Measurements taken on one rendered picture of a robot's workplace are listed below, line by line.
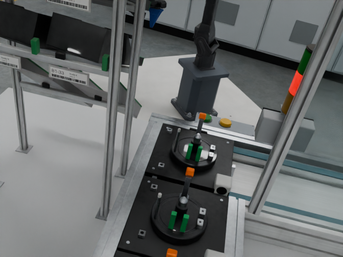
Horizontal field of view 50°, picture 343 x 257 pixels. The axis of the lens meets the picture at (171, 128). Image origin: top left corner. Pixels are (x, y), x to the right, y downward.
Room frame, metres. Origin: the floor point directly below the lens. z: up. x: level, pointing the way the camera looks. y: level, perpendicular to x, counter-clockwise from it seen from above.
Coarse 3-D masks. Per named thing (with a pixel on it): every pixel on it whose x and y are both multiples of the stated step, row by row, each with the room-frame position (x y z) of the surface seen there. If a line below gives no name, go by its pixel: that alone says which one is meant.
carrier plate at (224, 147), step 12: (180, 132) 0.95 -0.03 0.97; (192, 132) 0.97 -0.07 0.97; (156, 144) 0.87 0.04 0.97; (168, 144) 0.88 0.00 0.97; (216, 144) 0.93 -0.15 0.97; (228, 144) 0.94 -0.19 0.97; (156, 156) 0.82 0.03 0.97; (168, 156) 0.83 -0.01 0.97; (228, 156) 0.88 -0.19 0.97; (156, 168) 0.77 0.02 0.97; (168, 168) 0.78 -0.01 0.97; (180, 168) 0.79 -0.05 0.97; (216, 168) 0.82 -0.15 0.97; (228, 168) 0.83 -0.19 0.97; (168, 180) 0.74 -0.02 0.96; (180, 180) 0.74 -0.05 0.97; (192, 180) 0.75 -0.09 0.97; (204, 180) 0.76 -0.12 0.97
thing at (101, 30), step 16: (64, 16) 0.75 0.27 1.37; (48, 32) 0.74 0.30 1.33; (64, 32) 0.73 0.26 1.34; (80, 32) 0.73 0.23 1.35; (96, 32) 0.72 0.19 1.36; (64, 48) 0.72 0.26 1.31; (80, 48) 0.71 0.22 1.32; (96, 48) 0.71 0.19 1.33; (128, 48) 0.84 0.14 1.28; (128, 64) 0.85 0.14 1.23
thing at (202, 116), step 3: (201, 114) 0.93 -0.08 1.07; (204, 114) 0.93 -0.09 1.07; (201, 117) 0.92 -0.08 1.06; (204, 117) 0.92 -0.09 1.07; (201, 120) 0.91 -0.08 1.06; (198, 123) 0.92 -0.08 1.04; (201, 123) 0.92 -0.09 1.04; (198, 126) 0.92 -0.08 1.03; (201, 126) 0.92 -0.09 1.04; (198, 129) 0.91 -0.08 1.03; (201, 129) 0.91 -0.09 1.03; (198, 132) 0.91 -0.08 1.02
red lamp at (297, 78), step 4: (296, 72) 0.73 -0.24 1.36; (296, 76) 0.72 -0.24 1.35; (300, 76) 0.71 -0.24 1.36; (292, 80) 0.73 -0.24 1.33; (296, 80) 0.71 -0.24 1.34; (300, 80) 0.71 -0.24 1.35; (292, 84) 0.72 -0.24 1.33; (296, 84) 0.71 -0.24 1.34; (292, 88) 0.71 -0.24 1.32; (296, 88) 0.71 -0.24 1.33; (292, 92) 0.71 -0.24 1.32
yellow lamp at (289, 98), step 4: (288, 92) 0.72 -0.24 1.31; (288, 96) 0.72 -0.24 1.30; (292, 96) 0.71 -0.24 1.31; (284, 100) 0.73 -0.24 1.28; (288, 100) 0.71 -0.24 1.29; (284, 104) 0.72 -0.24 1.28; (288, 104) 0.71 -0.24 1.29; (284, 108) 0.71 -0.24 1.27; (288, 108) 0.71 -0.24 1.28; (284, 112) 0.71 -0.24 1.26
